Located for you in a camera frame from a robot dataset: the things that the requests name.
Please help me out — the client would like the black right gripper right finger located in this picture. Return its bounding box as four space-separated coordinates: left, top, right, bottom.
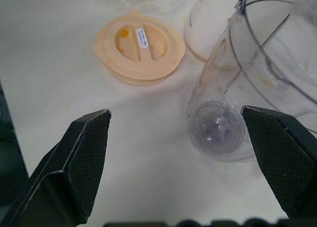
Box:
241 105 317 220

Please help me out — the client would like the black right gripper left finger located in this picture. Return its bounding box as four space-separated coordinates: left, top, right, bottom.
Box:
0 109 111 227

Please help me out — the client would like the clear plastic blender jar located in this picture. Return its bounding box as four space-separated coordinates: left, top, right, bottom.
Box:
187 0 317 163

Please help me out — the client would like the cream round plastic lid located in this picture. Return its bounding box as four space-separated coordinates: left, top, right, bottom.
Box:
93 9 186 85

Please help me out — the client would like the white blender base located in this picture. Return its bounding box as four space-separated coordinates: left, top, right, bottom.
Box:
183 0 245 62

